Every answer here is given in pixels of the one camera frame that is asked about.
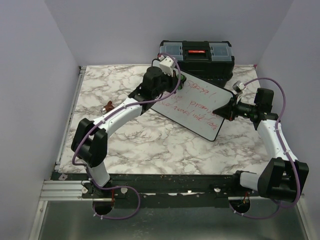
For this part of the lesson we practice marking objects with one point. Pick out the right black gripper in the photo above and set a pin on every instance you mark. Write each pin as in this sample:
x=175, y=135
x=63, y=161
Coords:
x=228, y=111

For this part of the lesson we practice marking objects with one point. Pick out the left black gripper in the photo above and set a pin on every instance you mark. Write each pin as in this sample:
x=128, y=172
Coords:
x=173, y=80

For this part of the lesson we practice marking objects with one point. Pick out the white whiteboard with red writing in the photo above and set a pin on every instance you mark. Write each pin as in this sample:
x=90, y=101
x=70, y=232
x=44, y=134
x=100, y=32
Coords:
x=192, y=106

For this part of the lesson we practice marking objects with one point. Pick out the green round eraser pad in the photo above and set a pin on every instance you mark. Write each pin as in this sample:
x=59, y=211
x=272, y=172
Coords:
x=182, y=81

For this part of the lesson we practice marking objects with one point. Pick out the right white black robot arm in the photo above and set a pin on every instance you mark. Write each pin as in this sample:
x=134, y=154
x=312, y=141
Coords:
x=284, y=176

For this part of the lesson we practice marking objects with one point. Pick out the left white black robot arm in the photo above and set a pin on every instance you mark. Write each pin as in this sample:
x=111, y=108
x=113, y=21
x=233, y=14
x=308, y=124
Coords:
x=90, y=142

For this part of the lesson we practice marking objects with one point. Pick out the black plastic toolbox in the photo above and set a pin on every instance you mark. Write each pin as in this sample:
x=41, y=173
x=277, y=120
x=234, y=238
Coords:
x=213, y=61

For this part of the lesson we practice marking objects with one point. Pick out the brown metal nozzle tip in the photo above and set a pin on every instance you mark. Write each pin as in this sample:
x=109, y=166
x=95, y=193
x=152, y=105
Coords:
x=107, y=108

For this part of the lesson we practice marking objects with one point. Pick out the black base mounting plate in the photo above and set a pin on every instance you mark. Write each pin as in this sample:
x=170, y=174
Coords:
x=158, y=191

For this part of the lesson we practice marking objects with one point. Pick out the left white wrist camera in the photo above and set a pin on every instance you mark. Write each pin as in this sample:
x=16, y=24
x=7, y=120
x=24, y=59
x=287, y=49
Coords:
x=167, y=65

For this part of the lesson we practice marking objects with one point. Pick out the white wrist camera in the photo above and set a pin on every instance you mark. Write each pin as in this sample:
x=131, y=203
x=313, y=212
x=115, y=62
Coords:
x=239, y=88
x=167, y=65

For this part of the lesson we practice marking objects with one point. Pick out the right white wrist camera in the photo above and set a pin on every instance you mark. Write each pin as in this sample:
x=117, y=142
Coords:
x=239, y=88

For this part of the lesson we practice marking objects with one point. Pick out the aluminium extrusion rail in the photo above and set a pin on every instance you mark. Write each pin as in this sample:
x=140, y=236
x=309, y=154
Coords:
x=56, y=190

